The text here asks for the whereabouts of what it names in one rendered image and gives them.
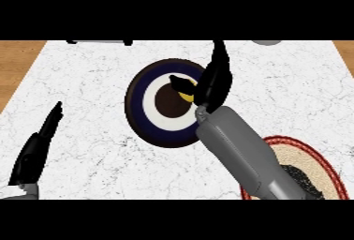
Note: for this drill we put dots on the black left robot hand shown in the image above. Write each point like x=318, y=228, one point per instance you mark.
x=34, y=152

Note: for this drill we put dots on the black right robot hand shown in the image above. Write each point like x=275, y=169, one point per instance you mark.
x=216, y=82

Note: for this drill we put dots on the yellow lemon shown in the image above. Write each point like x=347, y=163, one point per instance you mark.
x=188, y=95

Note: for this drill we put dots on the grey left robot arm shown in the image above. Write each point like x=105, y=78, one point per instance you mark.
x=26, y=192

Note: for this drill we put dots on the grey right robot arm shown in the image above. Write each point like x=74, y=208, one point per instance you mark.
x=239, y=150

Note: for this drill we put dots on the navy, white and brown plate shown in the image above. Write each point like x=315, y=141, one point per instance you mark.
x=157, y=125

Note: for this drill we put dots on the round beige red-rimmed placemat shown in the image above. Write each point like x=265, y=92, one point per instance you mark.
x=318, y=162

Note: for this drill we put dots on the grey rounded object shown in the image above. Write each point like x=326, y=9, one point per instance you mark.
x=266, y=42

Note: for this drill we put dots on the grey and black appliance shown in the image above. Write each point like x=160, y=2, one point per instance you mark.
x=99, y=42

